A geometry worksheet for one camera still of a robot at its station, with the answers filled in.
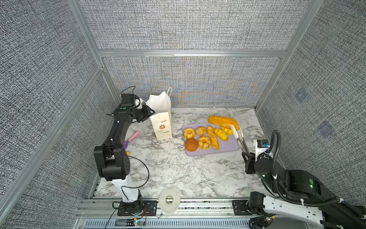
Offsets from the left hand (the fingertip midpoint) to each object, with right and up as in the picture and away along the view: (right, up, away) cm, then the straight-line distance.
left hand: (153, 112), depth 88 cm
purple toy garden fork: (-21, -21, +11) cm, 31 cm away
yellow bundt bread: (+32, -20, +7) cm, 39 cm away
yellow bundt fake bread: (+23, -14, +12) cm, 29 cm away
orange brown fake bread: (+24, -21, +5) cm, 32 cm away
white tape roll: (+11, -50, -14) cm, 53 cm away
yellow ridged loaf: (+45, -14, +12) cm, 49 cm away
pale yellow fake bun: (+31, -12, +13) cm, 36 cm away
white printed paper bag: (+5, -5, -2) cm, 8 cm away
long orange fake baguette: (+39, -17, +10) cm, 44 cm away
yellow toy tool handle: (-17, -26, +4) cm, 31 cm away
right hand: (+46, -20, -23) cm, 55 cm away
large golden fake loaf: (+40, -6, -11) cm, 42 cm away
